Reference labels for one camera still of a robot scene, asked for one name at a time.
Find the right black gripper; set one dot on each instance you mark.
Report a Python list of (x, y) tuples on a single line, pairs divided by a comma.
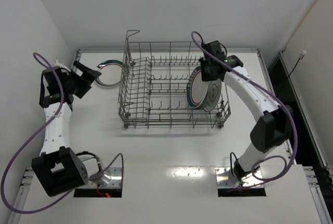
[(208, 71)]

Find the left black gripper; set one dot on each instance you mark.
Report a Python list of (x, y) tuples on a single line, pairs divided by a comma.
[(81, 79)]

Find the white plate with grey pattern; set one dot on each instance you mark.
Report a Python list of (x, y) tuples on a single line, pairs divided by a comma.
[(213, 95)]

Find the green red rimmed plate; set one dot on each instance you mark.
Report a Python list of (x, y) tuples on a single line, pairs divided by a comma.
[(196, 90), (111, 71)]

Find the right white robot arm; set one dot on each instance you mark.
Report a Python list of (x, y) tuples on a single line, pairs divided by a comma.
[(273, 120)]

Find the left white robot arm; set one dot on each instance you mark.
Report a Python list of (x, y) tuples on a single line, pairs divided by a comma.
[(57, 167)]

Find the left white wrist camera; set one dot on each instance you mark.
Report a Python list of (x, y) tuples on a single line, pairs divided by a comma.
[(61, 65)]

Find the grey wire dish rack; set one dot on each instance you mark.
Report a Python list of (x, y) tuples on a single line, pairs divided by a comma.
[(153, 86)]

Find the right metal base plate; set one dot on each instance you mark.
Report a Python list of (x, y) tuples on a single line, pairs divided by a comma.
[(225, 180)]

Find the metal base plate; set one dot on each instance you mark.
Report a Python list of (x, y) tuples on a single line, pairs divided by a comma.
[(225, 180), (110, 179)]

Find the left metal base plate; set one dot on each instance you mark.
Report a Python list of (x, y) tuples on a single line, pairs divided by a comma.
[(110, 179)]

